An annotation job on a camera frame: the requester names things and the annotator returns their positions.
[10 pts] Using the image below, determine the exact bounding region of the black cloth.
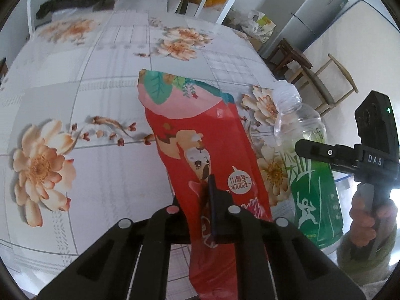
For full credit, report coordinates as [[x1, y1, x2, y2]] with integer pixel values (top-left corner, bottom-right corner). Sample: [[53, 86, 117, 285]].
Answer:
[[35, 0, 117, 20]]

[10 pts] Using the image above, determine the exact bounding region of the white plastic bag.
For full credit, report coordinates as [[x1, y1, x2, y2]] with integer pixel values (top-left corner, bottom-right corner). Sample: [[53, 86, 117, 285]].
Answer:
[[248, 9, 277, 36]]

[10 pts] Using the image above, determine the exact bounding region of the crumpled white plastic sheet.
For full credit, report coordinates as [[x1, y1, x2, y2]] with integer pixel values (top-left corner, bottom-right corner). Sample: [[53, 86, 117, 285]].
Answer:
[[114, 0, 170, 15]]

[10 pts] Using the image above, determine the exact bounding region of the person's right hand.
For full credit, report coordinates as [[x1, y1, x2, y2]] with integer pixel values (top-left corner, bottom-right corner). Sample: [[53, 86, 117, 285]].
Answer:
[[349, 189, 398, 248]]

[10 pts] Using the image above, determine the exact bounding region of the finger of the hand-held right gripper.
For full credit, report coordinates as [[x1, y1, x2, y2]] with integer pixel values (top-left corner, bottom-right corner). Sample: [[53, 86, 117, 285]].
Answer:
[[294, 139, 357, 172]]

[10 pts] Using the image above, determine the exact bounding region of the green label plastic bottle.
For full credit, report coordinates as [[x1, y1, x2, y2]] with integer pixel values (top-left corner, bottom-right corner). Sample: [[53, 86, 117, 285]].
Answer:
[[273, 79, 345, 251]]

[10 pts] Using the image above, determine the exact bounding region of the person's right forearm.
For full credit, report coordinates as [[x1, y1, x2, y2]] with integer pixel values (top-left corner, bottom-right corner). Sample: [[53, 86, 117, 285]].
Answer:
[[335, 219, 400, 289]]

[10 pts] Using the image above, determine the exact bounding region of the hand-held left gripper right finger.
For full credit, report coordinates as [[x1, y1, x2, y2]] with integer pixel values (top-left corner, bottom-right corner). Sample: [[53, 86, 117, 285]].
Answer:
[[209, 174, 367, 300]]

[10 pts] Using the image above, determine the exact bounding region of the light wooden chair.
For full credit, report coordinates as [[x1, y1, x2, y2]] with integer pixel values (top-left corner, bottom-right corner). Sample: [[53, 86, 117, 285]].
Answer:
[[289, 53, 359, 117]]

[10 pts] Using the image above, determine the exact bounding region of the floral tablecloth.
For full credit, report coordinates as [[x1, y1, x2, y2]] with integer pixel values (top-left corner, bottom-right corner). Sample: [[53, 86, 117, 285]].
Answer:
[[0, 9, 314, 289]]

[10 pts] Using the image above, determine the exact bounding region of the grey refrigerator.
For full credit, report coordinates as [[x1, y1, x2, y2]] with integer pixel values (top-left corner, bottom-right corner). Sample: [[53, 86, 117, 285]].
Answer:
[[259, 0, 349, 64]]

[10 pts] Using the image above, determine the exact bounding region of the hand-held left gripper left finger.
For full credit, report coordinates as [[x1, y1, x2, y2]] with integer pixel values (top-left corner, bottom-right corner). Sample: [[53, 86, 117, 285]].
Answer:
[[37, 195, 195, 300]]

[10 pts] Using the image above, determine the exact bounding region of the red snack bag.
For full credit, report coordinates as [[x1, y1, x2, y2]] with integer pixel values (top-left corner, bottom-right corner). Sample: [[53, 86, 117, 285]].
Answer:
[[137, 69, 274, 300]]

